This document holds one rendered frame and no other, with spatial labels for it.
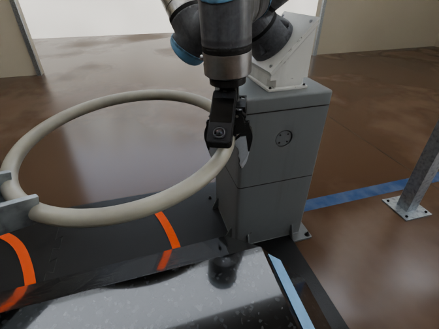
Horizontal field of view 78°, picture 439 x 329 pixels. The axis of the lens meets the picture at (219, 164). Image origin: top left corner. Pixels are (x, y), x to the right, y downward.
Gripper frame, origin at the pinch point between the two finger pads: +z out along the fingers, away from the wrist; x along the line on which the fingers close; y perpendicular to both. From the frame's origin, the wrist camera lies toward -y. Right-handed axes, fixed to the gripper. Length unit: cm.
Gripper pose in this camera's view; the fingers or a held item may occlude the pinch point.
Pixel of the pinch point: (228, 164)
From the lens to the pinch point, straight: 62.3
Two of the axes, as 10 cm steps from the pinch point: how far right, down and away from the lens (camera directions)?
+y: 1.3, -6.0, 7.9
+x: -9.9, -0.4, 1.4
